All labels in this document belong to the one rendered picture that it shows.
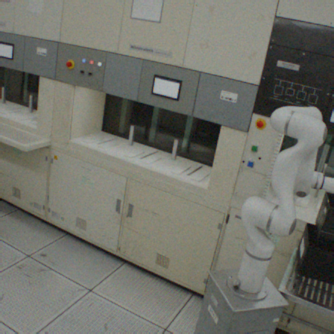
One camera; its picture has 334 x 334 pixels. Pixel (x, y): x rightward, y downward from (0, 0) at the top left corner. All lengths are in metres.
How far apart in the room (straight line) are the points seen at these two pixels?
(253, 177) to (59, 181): 1.57
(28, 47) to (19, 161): 0.97
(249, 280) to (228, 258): 0.89
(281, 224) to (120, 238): 1.64
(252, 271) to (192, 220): 0.97
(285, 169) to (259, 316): 0.65
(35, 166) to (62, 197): 0.36
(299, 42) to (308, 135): 0.82
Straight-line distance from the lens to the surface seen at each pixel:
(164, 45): 2.44
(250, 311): 1.70
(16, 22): 3.27
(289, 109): 1.55
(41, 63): 3.06
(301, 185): 1.81
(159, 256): 2.81
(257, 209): 1.57
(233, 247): 2.53
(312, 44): 2.18
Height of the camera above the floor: 1.78
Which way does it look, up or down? 20 degrees down
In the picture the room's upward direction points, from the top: 10 degrees clockwise
